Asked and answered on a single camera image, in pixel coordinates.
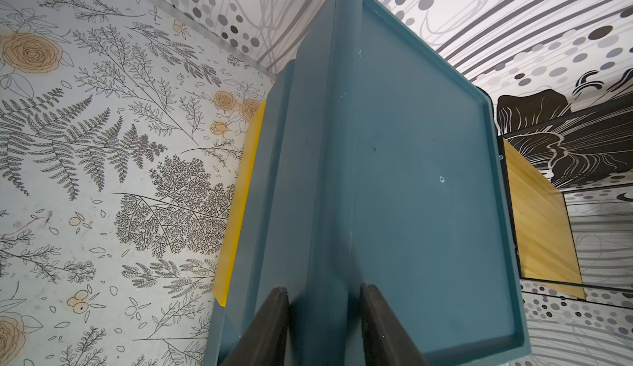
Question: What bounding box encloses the wooden metal shelf rack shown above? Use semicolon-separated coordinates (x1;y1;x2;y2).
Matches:
498;137;586;300

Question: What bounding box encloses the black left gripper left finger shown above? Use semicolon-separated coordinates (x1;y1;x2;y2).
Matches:
221;287;289;366

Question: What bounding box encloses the teal drawer cabinet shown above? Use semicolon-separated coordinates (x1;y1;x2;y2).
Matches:
204;0;531;365

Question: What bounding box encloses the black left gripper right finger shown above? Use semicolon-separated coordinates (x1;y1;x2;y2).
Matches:
360;284;430;366

